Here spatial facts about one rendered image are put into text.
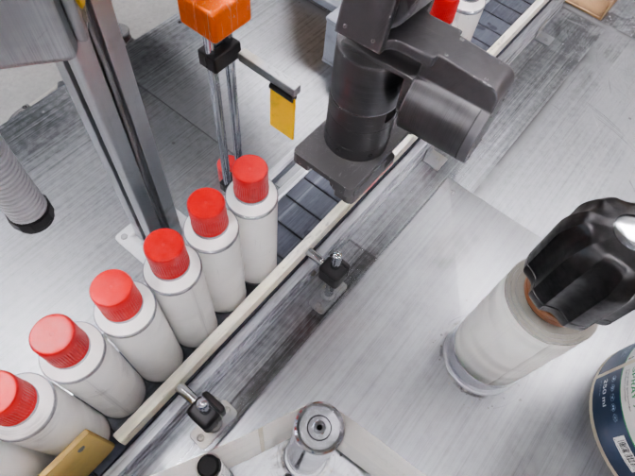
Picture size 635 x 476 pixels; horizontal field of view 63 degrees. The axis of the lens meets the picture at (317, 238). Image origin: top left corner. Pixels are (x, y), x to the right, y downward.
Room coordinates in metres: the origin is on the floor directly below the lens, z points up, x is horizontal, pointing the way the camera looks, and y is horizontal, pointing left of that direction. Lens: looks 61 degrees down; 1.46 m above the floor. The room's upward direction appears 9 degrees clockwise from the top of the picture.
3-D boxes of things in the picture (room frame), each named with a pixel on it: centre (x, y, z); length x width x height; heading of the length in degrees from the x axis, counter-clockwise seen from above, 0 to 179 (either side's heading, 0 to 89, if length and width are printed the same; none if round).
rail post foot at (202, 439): (0.09, 0.08, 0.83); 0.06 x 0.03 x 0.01; 147
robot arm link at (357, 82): (0.31, -0.02, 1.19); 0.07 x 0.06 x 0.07; 63
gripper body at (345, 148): (0.31, -0.02, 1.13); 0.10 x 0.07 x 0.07; 149
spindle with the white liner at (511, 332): (0.20, -0.21, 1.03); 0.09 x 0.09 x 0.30
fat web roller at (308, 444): (0.07, -0.02, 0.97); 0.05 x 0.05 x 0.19
